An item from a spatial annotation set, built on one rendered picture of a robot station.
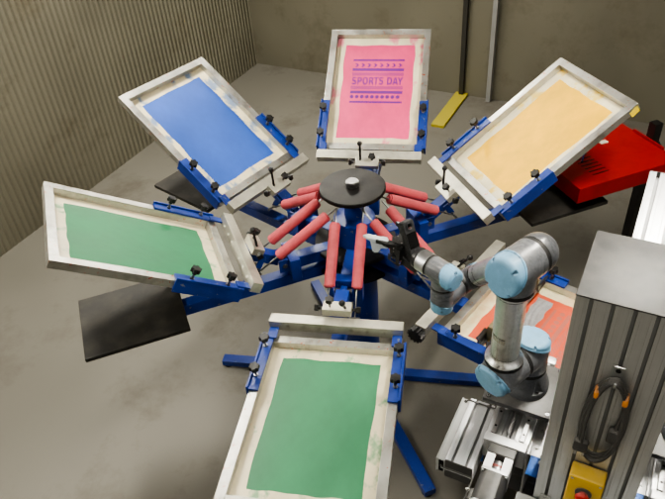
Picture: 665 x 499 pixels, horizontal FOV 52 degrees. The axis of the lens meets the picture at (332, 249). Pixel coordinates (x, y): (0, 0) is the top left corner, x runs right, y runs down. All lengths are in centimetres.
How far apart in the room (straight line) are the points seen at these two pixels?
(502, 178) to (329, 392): 142
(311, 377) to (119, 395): 173
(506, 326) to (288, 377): 111
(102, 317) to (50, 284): 194
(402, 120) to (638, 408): 249
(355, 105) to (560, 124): 115
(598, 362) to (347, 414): 120
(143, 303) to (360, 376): 111
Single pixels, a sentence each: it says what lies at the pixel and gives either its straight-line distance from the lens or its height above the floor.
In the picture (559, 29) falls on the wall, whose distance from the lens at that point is 644.
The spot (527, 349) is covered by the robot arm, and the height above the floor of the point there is 148.
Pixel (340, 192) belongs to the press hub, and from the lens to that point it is 310.
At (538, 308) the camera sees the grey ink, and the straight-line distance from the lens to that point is 307.
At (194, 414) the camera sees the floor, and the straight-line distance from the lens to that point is 400.
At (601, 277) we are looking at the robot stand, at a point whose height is 203.
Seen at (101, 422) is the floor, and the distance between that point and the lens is 415.
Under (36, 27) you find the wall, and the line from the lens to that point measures 557.
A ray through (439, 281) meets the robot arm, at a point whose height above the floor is 166.
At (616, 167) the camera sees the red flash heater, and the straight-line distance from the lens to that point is 379.
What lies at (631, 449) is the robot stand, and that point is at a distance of 188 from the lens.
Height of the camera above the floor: 305
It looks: 39 degrees down
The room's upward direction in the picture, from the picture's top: 5 degrees counter-clockwise
